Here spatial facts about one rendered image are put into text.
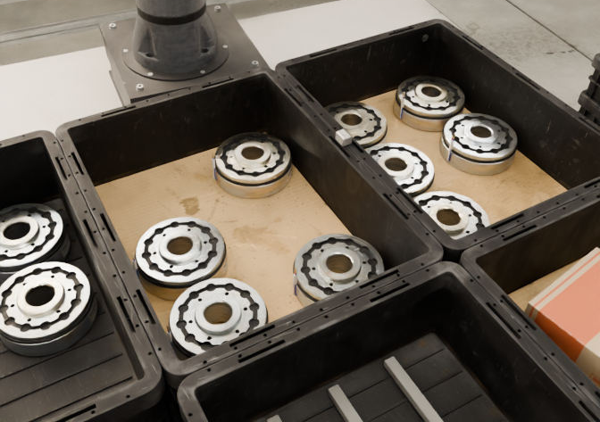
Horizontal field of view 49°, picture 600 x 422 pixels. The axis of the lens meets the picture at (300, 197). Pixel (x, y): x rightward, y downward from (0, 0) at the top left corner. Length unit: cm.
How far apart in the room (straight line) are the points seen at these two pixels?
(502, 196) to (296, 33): 72
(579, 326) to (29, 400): 54
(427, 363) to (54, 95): 90
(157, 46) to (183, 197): 35
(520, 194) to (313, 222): 28
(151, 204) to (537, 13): 263
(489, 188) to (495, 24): 224
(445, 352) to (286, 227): 25
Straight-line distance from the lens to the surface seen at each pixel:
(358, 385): 69
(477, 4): 326
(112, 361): 72
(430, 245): 68
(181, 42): 113
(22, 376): 74
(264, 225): 82
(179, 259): 74
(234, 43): 123
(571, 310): 70
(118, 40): 126
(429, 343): 73
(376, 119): 95
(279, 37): 145
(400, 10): 159
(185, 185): 88
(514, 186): 93
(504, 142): 94
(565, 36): 314
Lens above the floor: 142
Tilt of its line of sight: 43 degrees down
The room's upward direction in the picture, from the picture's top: 1 degrees clockwise
